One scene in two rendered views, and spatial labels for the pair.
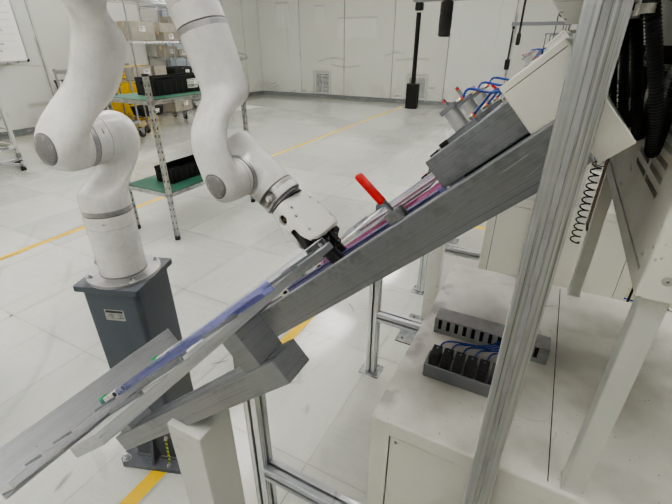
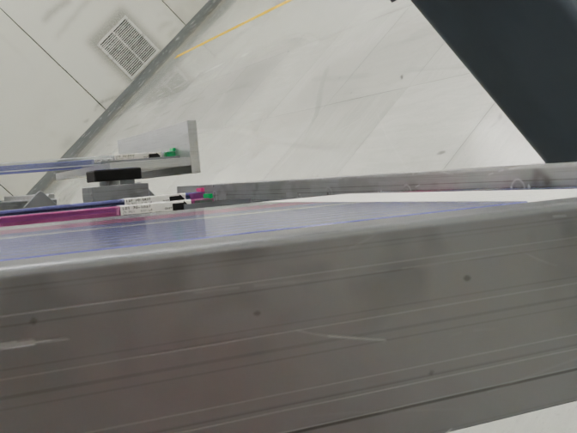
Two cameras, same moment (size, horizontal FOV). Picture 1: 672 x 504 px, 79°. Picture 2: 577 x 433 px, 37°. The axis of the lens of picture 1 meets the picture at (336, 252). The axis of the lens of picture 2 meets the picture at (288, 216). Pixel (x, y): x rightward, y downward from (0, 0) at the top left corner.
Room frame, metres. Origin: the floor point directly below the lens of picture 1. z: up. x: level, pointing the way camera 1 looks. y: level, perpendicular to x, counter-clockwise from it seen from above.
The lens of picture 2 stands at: (1.41, -0.39, 0.93)
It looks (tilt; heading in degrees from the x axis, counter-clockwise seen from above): 19 degrees down; 135
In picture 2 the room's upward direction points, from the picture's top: 45 degrees counter-clockwise
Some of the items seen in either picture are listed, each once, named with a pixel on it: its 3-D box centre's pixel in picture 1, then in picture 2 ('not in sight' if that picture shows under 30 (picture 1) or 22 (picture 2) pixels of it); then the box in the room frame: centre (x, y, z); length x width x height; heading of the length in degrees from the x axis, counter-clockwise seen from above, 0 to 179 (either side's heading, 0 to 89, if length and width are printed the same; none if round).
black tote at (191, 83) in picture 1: (178, 83); not in sight; (3.12, 1.13, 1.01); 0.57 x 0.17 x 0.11; 152
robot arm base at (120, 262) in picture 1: (116, 241); not in sight; (0.98, 0.59, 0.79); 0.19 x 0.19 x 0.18
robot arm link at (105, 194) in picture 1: (106, 161); not in sight; (1.01, 0.58, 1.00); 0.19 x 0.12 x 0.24; 157
